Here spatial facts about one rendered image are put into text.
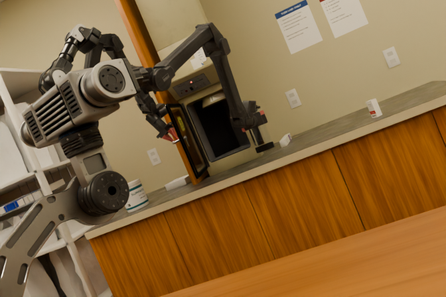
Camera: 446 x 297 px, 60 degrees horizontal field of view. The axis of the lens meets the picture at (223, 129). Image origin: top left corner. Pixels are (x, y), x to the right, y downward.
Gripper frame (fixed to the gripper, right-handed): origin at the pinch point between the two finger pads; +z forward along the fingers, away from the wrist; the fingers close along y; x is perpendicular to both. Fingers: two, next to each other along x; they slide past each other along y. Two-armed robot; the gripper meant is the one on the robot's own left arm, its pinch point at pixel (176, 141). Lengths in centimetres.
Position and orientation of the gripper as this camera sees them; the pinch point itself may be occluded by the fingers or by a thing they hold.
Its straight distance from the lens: 200.0
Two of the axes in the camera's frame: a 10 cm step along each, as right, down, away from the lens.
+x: -1.2, 0.8, -9.9
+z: 7.3, 6.8, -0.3
